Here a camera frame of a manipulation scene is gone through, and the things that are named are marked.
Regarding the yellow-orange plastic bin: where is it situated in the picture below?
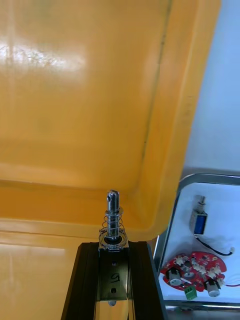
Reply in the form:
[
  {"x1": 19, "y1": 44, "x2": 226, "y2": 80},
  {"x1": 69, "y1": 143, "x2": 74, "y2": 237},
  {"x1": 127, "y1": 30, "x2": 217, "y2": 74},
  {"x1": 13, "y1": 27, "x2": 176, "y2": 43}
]
[
  {"x1": 0, "y1": 231, "x2": 136, "y2": 320},
  {"x1": 0, "y1": 0, "x2": 222, "y2": 242}
]

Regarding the steel tray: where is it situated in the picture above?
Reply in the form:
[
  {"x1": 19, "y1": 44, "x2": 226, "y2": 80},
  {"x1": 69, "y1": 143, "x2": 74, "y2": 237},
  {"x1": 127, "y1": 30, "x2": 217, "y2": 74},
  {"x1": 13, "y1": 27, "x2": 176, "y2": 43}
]
[{"x1": 153, "y1": 173, "x2": 240, "y2": 311}]

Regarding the white sheet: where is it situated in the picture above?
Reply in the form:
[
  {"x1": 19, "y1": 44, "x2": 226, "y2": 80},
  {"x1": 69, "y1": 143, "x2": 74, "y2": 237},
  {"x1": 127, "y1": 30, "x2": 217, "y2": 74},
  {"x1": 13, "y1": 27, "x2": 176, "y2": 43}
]
[{"x1": 159, "y1": 182, "x2": 240, "y2": 301}]

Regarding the solenoid with blue label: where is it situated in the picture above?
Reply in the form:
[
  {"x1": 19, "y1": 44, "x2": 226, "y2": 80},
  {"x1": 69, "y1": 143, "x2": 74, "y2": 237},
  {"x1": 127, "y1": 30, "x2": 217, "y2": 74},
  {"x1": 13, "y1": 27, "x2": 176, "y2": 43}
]
[{"x1": 188, "y1": 194, "x2": 236, "y2": 257}]

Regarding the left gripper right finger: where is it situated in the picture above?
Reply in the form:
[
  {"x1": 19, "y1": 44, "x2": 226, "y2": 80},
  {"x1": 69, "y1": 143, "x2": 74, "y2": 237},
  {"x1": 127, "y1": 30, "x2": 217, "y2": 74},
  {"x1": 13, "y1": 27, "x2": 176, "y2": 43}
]
[{"x1": 128, "y1": 241, "x2": 167, "y2": 320}]

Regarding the round red circuit board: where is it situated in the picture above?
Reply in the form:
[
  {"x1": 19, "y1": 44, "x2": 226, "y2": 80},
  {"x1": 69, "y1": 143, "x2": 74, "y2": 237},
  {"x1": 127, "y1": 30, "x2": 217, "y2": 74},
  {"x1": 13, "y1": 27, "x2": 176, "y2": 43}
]
[{"x1": 159, "y1": 251, "x2": 228, "y2": 301}]

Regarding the metal solenoid with black cable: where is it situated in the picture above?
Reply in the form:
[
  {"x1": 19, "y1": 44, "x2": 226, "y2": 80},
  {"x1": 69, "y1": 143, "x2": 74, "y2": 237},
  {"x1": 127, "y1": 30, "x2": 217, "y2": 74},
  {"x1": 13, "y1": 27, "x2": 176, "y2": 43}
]
[{"x1": 98, "y1": 188, "x2": 131, "y2": 307}]

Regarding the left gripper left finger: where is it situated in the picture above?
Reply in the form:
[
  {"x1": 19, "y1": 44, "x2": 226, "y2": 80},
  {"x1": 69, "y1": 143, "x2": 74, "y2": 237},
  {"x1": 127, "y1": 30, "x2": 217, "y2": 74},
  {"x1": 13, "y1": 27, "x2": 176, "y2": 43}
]
[{"x1": 61, "y1": 241, "x2": 101, "y2": 320}]

